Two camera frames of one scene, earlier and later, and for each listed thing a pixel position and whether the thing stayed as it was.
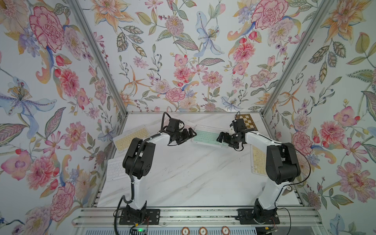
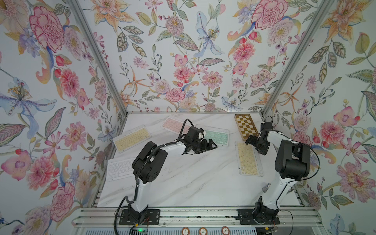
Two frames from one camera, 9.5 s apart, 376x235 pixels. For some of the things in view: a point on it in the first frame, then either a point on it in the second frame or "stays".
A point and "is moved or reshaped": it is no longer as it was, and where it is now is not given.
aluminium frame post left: x=78 y=7 stays
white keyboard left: x=115 y=169 stays
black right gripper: x=221 y=135 to x=251 y=141
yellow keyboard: x=125 y=140 stays
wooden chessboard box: x=248 y=121 stays
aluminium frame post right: x=323 y=8 stays
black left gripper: x=186 y=136 to x=204 y=147
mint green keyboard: x=208 y=135 stays
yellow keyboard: x=258 y=160 is moved or reshaped
